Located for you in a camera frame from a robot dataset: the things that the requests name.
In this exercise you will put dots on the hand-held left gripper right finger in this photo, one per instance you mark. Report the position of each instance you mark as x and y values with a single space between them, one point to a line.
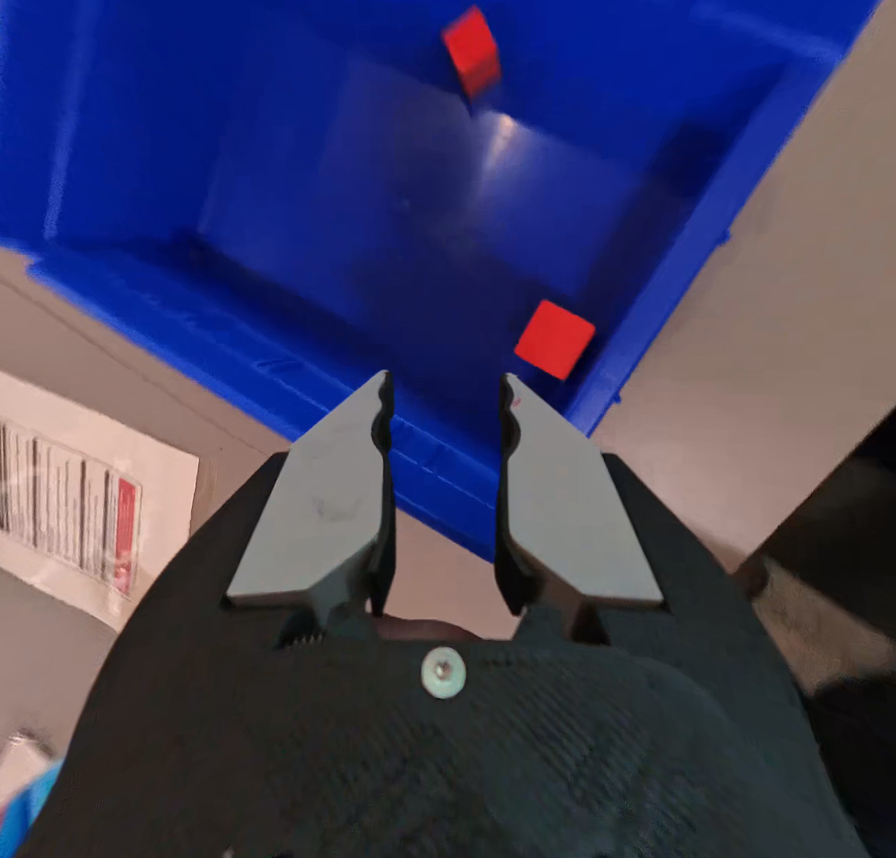
574 522

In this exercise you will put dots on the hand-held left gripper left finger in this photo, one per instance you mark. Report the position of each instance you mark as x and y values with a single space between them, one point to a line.
315 515

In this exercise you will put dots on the red wooden cube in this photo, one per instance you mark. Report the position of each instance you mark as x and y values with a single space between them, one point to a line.
553 340
470 49

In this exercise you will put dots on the blue plastic bin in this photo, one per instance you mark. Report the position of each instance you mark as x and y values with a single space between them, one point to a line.
280 137

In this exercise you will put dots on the laminated label sheet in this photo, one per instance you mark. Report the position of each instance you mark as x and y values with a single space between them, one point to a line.
84 494

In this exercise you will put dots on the blue object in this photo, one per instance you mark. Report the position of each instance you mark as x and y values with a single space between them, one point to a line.
28 809

